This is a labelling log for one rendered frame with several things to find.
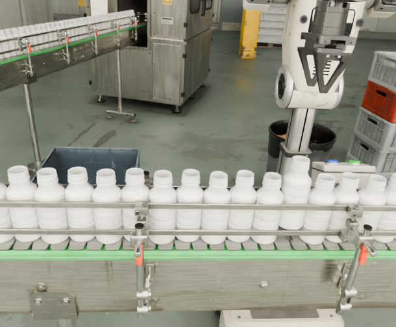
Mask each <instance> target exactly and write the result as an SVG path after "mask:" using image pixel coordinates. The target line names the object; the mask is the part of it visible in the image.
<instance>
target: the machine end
mask: <svg viewBox="0 0 396 327"><path fill-rule="evenodd" d="M126 10H133V11H134V13H135V14H137V13H138V12H140V13H141V12H147V39H146V40H144V41H141V42H138V43H135V44H132V45H129V46H127V47H125V49H123V50H120V56H121V90H122V98H127V99H136V100H141V101H149V102H154V103H164V104H173V105H175V106H176V109H175V110H172V113H174V114H180V113H181V112H182V111H181V110H178V106H181V105H182V104H183V103H184V102H185V101H186V100H187V99H194V98H195V97H194V96H192V94H193V93H194V92H195V91H196V89H197V88H199V87H201V88H203V87H205V85H204V84H203V82H204V81H205V80H206V79H207V78H208V74H209V72H210V68H209V65H210V47H211V41H212V31H214V30H215V29H216V28H215V27H212V20H213V17H214V14H213V11H214V0H108V11H109V13H114V12H121V11H126ZM90 76H91V80H89V84H90V85H92V93H93V94H98V95H99V99H98V100H96V102H97V103H104V102H105V100H104V99H102V97H101V96H102V95H107V96H112V97H118V80H117V65H116V51H112V52H111V53H107V54H104V55H102V56H98V57H96V58H93V59H91V60H90Z"/></svg>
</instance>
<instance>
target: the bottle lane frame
mask: <svg viewBox="0 0 396 327"><path fill-rule="evenodd" d="M13 247H14V244H13V245H12V247H11V248H10V249H9V250H0V313H32V310H31V304H30V300H29V296H30V295H31V294H32V293H33V292H34V291H35V290H39V291H43V290H68V291H70V292H71V293H73V294H74V295H75V300H76V306H77V312H121V311H137V290H136V257H135V255H134V253H135V250H123V245H121V247H120V249H119V250H105V245H103V247H102V249H101V250H88V249H87V245H86V246H85V247H84V249H83V250H70V249H69V245H68V246H67V247H66V249H65V250H51V245H49V247H48V248H47V249H46V250H33V249H32V245H31V246H30V247H29V249H28V250H14V249H13ZM274 247H275V249H274V250H261V248H260V247H259V245H258V250H245V249H244V248H243V246H242V245H241V250H228V249H227V247H226V245H224V250H210V247H209V245H207V249H206V250H194V249H193V247H192V245H190V249H189V250H176V248H175V245H173V249H172V250H159V249H158V245H156V247H155V249H154V250H144V287H145V283H146V278H147V275H146V274H145V264H146V263H153V264H154V275H151V277H150V279H154V289H152V290H151V296H150V297H149V305H150V306H151V311H212V310H259V309H336V301H337V300H339V299H340V296H341V295H340V293H339V290H340V288H339V287H338V282H339V280H340V278H343V277H344V274H342V270H343V266H344V264H345V263H351V262H352V260H353V256H354V253H355V250H356V249H355V250H343V249H342V248H341V247H340V246H339V247H340V249H339V250H327V249H326V248H325V247H324V246H323V250H310V248H309V247H308V246H307V250H294V249H293V247H292V246H291V250H278V249H277V248H276V246H274ZM375 251H376V253H377V256H376V257H371V255H370V254H369V255H368V257H367V259H366V261H365V263H364V264H363V265H360V266H359V268H358V271H357V273H356V277H355V279H354V283H353V287H354V288H355V289H356V295H355V297H354V298H353V299H352V301H351V306H352V307H351V308H396V250H390V249H389V248H388V247H387V250H375Z"/></svg>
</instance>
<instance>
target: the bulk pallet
mask: <svg viewBox="0 0 396 327"><path fill-rule="evenodd" d="M286 7H287V5H273V4H271V5H270V7H269V8H268V10H266V11H261V16H260V26H259V31H258V41H257V42H262V43H257V44H262V45H267V46H262V45H257V47H274V48H282V47H277V46H273V45H282V33H283V31H282V30H283V28H284V20H285V15H286Z"/></svg>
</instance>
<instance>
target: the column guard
mask: <svg viewBox="0 0 396 327"><path fill-rule="evenodd" d="M260 16H261V10H245V9H243V15H242V22H241V33H240V48H239V53H238V55H237V56H238V58H242V59H256V58H255V56H256V46H257V41H258V31H259V26H260Z"/></svg>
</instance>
